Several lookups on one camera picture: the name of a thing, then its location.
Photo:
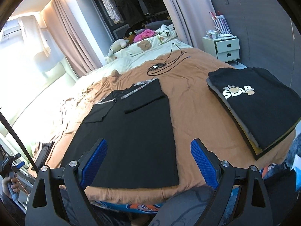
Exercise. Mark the cream padded headboard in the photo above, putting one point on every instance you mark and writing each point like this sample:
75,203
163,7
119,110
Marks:
47,87

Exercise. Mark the folded black clothes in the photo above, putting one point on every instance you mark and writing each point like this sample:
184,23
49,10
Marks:
45,151

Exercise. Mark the brown blanket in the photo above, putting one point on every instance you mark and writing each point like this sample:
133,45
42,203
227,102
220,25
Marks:
188,94

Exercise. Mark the white nightstand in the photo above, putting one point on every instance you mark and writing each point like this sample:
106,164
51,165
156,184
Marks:
227,49

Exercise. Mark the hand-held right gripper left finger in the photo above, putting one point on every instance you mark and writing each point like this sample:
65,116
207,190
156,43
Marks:
94,167

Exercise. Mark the pink curtain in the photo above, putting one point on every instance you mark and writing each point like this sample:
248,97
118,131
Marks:
183,16
70,40

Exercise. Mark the floral hanging garment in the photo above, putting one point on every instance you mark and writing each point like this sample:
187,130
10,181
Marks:
110,7

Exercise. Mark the stack of folded clothes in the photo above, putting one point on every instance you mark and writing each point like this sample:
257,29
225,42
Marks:
252,146

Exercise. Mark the bear print pillow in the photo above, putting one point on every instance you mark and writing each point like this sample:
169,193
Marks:
143,46

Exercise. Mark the black printed folded shirt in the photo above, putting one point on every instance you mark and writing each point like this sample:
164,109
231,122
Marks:
258,113

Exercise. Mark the dark hanging coat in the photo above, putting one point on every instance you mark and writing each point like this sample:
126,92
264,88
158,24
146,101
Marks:
128,2

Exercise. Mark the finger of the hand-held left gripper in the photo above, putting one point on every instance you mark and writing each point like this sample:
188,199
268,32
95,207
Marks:
21,164

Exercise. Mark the person's grey printed pants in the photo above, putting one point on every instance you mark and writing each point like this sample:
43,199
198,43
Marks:
183,204

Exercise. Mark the black and white plush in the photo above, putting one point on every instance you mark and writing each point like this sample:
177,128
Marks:
165,31

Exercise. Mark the white air conditioner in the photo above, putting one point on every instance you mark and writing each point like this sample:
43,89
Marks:
11,30

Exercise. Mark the striped gift bag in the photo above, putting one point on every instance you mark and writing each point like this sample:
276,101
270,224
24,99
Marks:
221,23

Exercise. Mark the beige plush toy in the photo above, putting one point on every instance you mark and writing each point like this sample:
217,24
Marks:
118,44

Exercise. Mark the grey cushion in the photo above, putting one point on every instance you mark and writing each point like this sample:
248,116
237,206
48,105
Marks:
155,24

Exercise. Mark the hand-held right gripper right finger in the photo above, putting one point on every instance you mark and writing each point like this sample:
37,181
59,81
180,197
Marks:
204,164

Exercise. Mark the white power strip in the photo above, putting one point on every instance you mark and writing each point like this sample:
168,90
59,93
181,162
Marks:
227,36

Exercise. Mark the cream duvet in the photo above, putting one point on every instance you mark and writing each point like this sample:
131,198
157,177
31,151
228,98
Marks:
98,73

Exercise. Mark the white hanging garment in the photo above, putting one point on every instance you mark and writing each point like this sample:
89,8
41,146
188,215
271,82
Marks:
37,40

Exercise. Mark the pink plush toy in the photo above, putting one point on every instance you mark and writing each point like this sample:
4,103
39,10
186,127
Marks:
144,34

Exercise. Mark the person's left hand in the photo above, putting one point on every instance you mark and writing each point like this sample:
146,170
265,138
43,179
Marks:
14,184

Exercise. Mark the black t-shirt with patterned trim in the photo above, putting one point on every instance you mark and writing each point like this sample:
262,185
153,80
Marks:
141,134

